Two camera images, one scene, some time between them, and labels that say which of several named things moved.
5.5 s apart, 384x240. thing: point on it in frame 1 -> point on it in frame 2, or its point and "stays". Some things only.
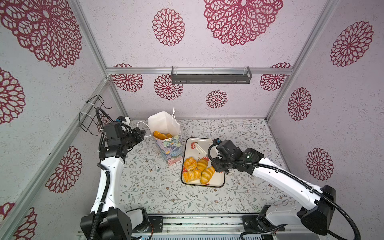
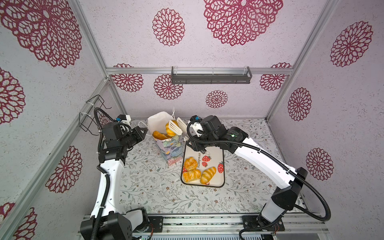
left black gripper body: (132, 139) stays
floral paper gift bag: (166, 133) stays
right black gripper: (217, 167) -> (195, 146)
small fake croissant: (202, 164) -> (169, 132)
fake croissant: (207, 174) stays
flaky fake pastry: (191, 175) stays
